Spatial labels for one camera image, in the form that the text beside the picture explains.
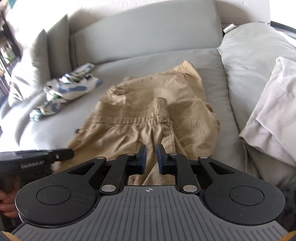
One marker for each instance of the silver device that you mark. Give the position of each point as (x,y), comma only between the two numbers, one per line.
(229,28)

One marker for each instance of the wooden bookshelf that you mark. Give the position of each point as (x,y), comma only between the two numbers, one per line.
(9,53)

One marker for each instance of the grey-green throw cushion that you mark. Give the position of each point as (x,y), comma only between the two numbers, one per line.
(27,69)

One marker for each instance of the white blue printed garment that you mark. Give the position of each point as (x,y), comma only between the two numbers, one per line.
(69,85)

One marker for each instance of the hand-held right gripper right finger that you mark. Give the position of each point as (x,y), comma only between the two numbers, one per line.
(159,160)

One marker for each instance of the glass table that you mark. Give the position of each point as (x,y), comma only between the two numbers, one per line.
(284,27)

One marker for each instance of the khaki pants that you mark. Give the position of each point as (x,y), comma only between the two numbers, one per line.
(138,104)

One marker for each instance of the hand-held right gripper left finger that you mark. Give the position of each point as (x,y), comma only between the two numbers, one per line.
(143,160)

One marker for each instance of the person's left hand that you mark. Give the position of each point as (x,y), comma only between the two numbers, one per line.
(8,204)

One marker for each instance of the grey sofa back cushion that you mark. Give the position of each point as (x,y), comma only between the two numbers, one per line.
(60,41)

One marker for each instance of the white folded garment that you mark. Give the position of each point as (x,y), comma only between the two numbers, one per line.
(275,115)

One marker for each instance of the grey sofa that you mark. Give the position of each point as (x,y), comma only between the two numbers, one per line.
(161,34)

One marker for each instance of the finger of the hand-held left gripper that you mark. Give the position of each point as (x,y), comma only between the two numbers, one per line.
(62,154)

